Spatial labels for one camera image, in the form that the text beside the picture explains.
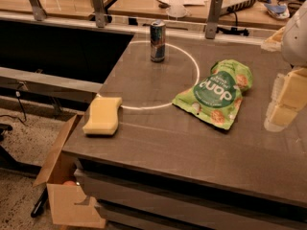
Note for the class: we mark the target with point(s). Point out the orange ball in box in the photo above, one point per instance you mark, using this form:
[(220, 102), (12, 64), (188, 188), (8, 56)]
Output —
[(69, 183)]

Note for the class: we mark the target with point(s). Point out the grey power strip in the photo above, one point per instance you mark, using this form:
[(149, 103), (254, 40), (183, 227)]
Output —
[(236, 5)]

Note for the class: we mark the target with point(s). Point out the green chip bag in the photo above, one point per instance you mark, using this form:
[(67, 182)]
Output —
[(216, 100)]

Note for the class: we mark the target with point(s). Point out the blue white face mask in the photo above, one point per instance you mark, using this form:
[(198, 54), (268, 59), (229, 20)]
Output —
[(278, 11)]

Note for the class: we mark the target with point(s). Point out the redbull can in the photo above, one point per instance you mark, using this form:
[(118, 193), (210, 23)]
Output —
[(158, 33)]

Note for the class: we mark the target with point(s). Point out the cardboard box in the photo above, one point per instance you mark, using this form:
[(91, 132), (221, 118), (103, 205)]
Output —
[(69, 204)]

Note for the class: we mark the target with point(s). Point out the metal bracket right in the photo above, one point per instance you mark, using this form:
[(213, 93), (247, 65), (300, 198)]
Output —
[(213, 18)]

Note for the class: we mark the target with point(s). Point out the yellow sponge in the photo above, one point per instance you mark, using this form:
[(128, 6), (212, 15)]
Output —
[(103, 116)]

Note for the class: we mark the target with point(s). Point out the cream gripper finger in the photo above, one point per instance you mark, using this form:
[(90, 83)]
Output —
[(273, 43), (288, 98)]

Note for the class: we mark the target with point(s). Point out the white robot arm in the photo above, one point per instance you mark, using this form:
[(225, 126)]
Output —
[(294, 40)]

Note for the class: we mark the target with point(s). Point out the metal bracket middle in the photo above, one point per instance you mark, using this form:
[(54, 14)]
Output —
[(100, 13)]

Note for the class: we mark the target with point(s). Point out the metal bracket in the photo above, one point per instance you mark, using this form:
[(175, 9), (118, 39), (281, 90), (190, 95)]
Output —
[(213, 18), (100, 13), (38, 12)]

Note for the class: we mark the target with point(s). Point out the metal bracket left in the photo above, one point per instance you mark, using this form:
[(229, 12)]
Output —
[(38, 12)]

